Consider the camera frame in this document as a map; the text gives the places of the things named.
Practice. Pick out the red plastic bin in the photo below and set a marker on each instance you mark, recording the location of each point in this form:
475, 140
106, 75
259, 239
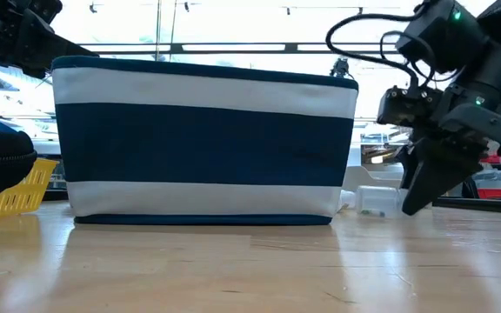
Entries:
496, 194

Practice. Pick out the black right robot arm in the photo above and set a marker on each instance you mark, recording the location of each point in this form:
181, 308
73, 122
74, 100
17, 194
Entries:
446, 39

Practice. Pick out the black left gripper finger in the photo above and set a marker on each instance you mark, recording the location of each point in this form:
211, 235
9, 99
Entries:
46, 50

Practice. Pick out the yellow plastic tray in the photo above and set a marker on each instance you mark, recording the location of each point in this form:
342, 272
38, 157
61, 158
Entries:
24, 195

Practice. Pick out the navy white striped fabric basket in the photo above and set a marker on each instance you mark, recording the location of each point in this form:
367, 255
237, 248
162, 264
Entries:
202, 143

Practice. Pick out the clear plastic bottle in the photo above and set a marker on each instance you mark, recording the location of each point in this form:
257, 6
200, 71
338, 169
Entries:
376, 200

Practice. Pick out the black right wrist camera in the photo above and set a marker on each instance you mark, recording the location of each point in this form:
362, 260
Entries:
407, 108

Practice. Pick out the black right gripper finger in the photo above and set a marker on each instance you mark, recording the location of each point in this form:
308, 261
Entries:
408, 167
439, 174

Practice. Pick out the small black background device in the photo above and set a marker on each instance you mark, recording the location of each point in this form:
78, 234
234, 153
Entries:
340, 68

